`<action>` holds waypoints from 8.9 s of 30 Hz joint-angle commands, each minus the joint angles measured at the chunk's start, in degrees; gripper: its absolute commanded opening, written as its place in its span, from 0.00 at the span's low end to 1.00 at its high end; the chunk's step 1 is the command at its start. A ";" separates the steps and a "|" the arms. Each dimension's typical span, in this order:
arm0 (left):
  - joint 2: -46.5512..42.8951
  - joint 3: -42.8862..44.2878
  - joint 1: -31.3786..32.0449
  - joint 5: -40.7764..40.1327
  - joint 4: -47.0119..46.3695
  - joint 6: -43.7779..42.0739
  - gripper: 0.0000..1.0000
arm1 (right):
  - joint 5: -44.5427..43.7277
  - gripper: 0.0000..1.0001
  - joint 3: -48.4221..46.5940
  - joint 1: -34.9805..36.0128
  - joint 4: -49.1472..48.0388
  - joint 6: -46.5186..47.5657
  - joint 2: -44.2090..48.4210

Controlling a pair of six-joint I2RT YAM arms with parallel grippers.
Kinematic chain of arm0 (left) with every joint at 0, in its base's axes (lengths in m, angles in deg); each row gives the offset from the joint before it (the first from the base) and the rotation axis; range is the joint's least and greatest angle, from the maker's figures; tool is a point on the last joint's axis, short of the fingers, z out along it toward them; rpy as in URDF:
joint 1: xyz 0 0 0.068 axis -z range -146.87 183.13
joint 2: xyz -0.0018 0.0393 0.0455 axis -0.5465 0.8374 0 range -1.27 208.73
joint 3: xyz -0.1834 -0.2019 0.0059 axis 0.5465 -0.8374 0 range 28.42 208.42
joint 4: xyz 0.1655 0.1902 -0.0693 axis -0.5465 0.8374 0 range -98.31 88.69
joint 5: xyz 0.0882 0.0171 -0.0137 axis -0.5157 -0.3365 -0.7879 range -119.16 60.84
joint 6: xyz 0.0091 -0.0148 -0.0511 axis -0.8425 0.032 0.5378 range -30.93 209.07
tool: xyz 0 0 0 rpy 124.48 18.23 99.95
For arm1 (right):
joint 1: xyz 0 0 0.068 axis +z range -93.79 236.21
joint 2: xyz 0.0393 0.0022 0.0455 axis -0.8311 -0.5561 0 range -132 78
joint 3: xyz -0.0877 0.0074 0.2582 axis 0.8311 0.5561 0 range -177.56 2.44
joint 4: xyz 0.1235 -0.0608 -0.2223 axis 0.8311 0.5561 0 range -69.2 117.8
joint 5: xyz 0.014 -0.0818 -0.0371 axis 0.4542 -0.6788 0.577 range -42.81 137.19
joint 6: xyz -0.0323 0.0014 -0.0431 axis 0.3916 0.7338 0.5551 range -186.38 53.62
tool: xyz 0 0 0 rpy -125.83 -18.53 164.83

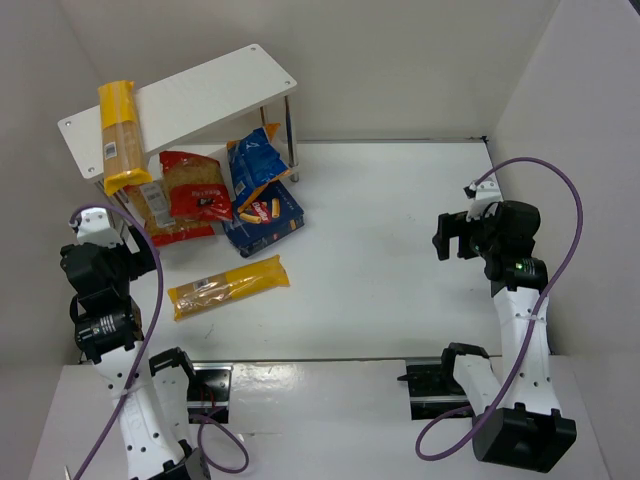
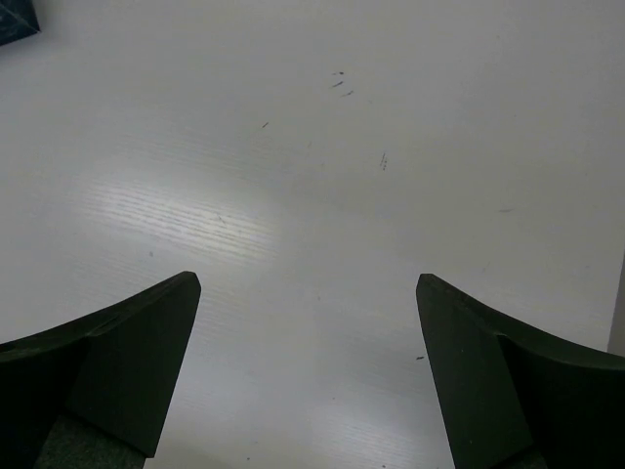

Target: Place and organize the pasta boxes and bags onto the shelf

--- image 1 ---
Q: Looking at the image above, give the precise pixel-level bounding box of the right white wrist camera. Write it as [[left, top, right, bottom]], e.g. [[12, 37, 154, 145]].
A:
[[464, 178, 503, 222]]

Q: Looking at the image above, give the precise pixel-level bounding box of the dark blue Barilla pasta box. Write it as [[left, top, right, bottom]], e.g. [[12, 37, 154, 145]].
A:
[[222, 181, 304, 258]]

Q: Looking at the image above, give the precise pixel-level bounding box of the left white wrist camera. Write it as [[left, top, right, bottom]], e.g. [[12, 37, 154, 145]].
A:
[[69, 208, 122, 248]]

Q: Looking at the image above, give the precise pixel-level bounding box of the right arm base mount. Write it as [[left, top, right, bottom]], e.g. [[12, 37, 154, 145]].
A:
[[397, 343, 490, 420]]

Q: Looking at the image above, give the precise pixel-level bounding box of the yellow spaghetti bag on shelf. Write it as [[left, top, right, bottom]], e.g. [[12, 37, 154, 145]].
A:
[[98, 80, 152, 197]]

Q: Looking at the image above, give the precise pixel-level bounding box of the red pasta bag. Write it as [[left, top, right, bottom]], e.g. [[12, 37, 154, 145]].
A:
[[124, 151, 232, 247]]

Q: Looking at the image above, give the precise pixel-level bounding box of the blue pasta bag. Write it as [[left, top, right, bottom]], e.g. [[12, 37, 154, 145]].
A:
[[226, 123, 290, 214]]

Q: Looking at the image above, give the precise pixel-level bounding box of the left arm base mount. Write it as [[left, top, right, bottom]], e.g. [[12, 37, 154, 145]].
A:
[[187, 363, 233, 424]]

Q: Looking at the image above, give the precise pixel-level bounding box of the white two-tier shelf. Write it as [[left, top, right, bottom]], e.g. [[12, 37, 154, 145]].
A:
[[57, 43, 302, 251]]

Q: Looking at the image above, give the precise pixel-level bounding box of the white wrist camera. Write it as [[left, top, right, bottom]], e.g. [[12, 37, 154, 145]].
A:
[[69, 208, 122, 248], [464, 178, 503, 222]]

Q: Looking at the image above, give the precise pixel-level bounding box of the yellow spaghetti bag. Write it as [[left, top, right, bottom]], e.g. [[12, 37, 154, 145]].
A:
[[98, 80, 152, 197], [168, 255, 290, 322]]

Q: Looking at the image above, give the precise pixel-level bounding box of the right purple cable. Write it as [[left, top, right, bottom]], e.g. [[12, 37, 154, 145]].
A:
[[416, 157, 585, 462]]

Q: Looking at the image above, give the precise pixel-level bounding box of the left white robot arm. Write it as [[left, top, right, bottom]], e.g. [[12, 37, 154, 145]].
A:
[[60, 238, 210, 479]]

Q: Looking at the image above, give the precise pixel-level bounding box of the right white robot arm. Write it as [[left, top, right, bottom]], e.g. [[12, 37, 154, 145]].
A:
[[432, 201, 577, 473]]

